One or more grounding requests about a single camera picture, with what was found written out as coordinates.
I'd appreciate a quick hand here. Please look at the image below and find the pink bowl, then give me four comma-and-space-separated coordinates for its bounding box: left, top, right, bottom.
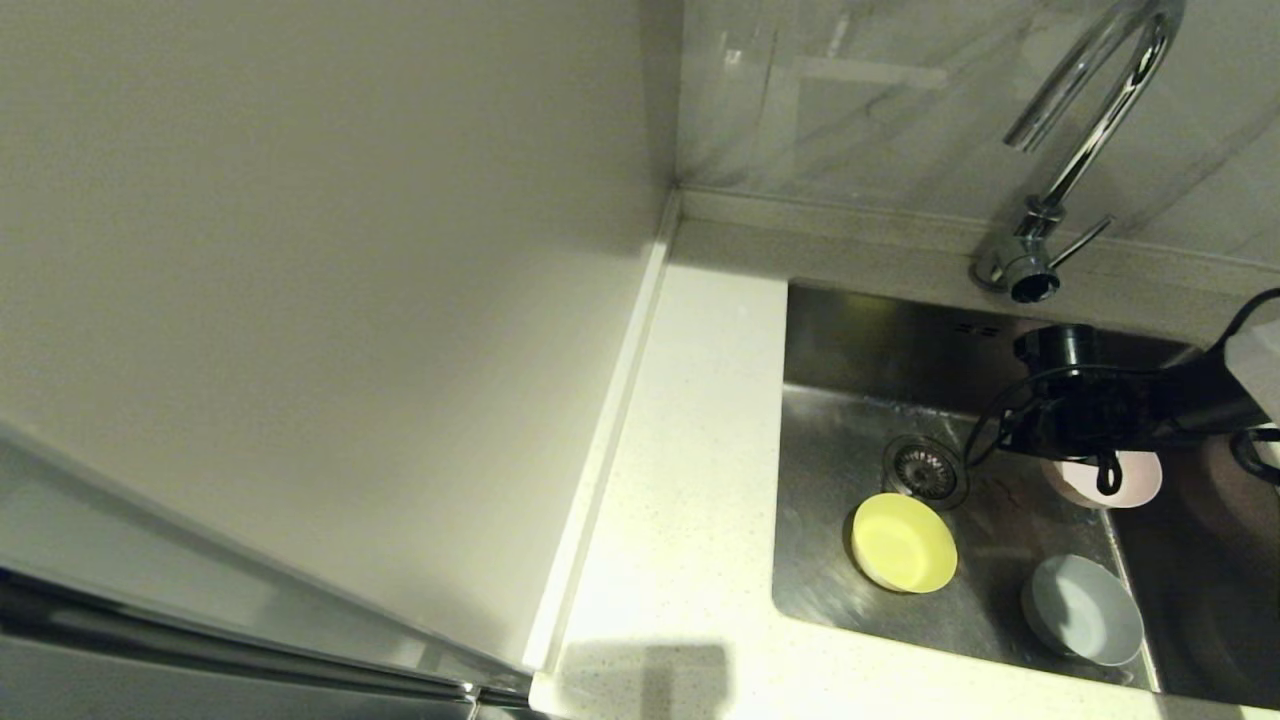
1040, 450, 1164, 510

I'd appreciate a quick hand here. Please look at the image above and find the chrome gooseneck faucet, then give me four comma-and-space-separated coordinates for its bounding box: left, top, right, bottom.
972, 0, 1187, 305

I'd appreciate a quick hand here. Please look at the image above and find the pale grey bowl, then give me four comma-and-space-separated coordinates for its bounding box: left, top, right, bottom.
1020, 553, 1146, 668

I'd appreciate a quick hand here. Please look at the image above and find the yellow bowl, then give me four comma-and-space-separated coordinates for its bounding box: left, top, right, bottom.
851, 492, 959, 595

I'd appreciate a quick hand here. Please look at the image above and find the stainless steel sink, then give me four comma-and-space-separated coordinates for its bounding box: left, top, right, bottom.
769, 279, 1280, 712

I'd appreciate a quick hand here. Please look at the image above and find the round metal drain strainer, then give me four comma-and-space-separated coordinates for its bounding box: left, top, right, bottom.
881, 433, 970, 512

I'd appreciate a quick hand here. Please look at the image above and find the white counter edge strip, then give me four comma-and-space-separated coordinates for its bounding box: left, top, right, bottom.
519, 189, 684, 674

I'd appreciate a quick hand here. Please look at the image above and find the tall white cabinet panel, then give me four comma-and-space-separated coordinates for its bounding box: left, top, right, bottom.
0, 0, 683, 669

